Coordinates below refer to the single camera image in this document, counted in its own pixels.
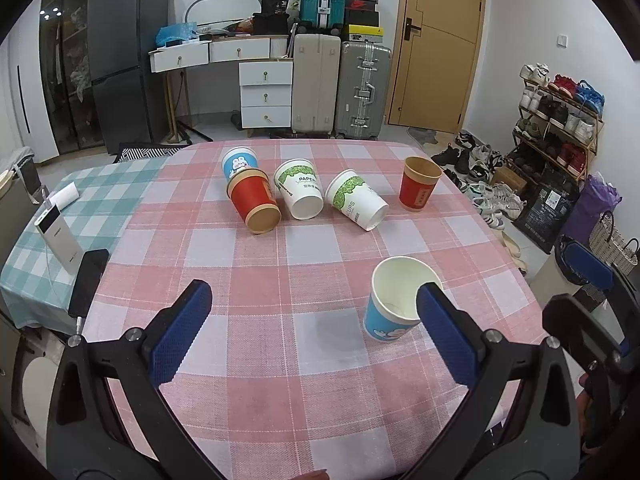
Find blue bunny paper cup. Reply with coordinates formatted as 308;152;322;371
363;256;442;342

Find red paper cup lying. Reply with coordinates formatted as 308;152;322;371
227;169;281;235

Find red paper cup upright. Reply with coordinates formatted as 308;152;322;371
399;156;442;211

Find white green paper cup right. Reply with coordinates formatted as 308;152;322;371
326;169;390;232

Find white green paper cup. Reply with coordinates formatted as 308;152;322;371
273;158;324;221
326;169;390;232

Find blue paper cup lying far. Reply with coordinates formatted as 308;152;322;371
221;146;259;182

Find white green paper cup left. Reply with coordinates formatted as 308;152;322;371
273;158;324;221

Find black printed bag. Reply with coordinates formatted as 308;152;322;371
514;182;579;255

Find purple bag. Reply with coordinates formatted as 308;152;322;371
561;172;623;245

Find black smartphone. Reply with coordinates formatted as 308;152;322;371
68;249;110;318

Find pink checked tablecloth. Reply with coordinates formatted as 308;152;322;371
85;140;542;479

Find teal checked tablecloth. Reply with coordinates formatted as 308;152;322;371
1;158;166;334

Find shoe rack with shoes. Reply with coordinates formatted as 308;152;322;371
506;63;605;186

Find white power bank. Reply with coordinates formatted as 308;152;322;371
35;205;84;275

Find white paper roll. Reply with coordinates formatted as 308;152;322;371
49;182;80;211

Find silver suitcase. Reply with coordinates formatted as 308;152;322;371
334;41;392;140

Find wooden door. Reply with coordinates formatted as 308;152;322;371
387;0;486;133

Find white drawer desk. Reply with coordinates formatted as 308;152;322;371
149;35;293;130

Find beige suitcase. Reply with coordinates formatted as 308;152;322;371
292;34;342;136

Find black refrigerator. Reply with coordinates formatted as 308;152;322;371
88;0;169;155

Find stacked shoe boxes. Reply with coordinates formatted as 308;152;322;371
344;0;384;44

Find glass door cabinet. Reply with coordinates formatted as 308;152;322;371
39;0;104;155

